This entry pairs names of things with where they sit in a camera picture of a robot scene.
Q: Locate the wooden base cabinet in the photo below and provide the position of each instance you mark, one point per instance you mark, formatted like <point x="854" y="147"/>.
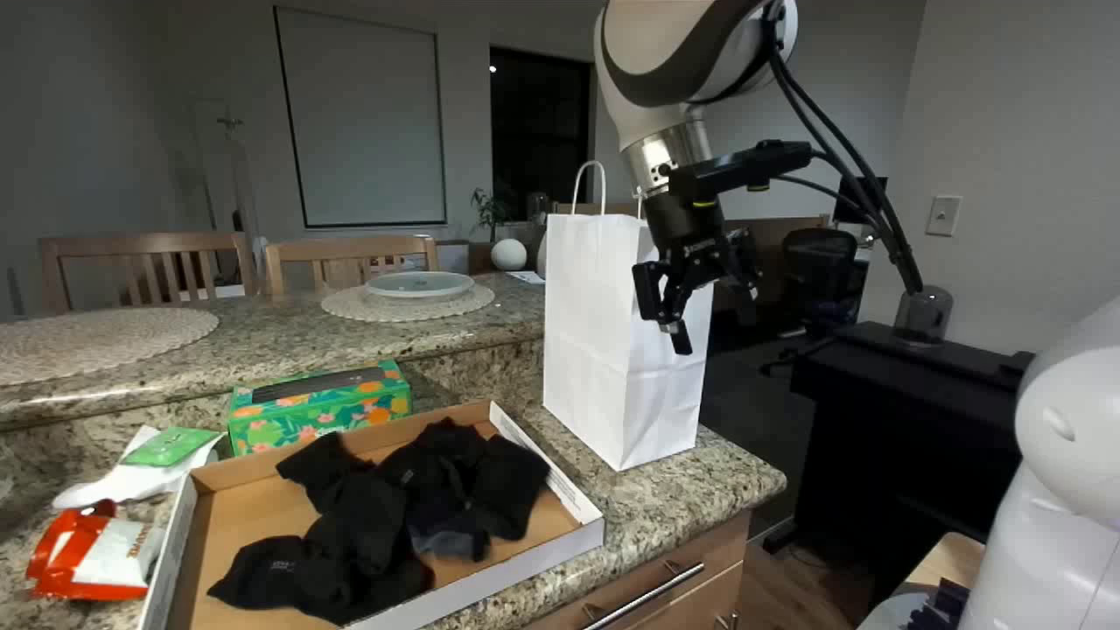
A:
<point x="712" y="547"/>

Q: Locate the black desk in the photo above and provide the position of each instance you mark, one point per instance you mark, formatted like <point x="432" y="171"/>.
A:
<point x="897" y="432"/>

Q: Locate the white round vase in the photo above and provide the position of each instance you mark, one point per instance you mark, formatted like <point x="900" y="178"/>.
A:
<point x="509" y="253"/>

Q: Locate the green floral tissue box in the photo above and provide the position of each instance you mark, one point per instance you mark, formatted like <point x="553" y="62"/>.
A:
<point x="318" y="414"/>

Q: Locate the white projection screen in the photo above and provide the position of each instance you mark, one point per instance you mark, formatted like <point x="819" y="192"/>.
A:
<point x="361" y="117"/>

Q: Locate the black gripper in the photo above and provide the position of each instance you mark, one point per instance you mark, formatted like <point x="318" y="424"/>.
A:
<point x="689" y="246"/>

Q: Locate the round woven placemat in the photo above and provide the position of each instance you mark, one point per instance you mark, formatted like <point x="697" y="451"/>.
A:
<point x="351" y="306"/>
<point x="92" y="346"/>

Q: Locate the grey glass jar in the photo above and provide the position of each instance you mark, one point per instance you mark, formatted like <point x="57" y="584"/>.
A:
<point x="928" y="318"/>

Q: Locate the white light switch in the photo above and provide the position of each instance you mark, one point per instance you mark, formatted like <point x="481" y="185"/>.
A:
<point x="943" y="215"/>

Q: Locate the white wipes packet green label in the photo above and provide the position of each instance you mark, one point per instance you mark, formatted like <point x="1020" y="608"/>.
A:
<point x="116" y="477"/>

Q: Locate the orange and white packet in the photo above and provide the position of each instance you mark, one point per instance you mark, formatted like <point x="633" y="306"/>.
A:
<point x="70" y="554"/>

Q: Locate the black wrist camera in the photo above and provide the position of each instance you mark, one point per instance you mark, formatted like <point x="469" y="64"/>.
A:
<point x="747" y="162"/>

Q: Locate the clear glass plate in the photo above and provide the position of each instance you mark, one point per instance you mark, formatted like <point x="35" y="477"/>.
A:
<point x="418" y="286"/>

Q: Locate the black office chair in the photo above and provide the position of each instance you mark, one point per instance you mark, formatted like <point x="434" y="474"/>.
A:
<point x="816" y="264"/>

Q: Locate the black sock with grey toe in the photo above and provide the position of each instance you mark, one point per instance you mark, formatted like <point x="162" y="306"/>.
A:
<point x="451" y="544"/>

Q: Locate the small green houseplant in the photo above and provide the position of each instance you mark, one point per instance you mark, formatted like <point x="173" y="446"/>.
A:
<point x="486" y="211"/>

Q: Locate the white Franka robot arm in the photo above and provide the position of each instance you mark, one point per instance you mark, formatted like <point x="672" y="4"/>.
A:
<point x="668" y="59"/>

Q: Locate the wooden dining chair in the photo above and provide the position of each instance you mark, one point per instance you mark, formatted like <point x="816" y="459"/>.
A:
<point x="351" y="246"/>
<point x="141" y="243"/>

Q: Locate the dark computer monitor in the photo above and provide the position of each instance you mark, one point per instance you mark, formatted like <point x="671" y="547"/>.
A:
<point x="847" y="209"/>

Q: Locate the flat cardboard box tray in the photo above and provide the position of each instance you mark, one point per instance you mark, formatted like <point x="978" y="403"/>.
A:
<point x="257" y="512"/>

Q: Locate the light wooden board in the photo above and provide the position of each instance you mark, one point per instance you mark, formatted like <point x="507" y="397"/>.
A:
<point x="948" y="558"/>

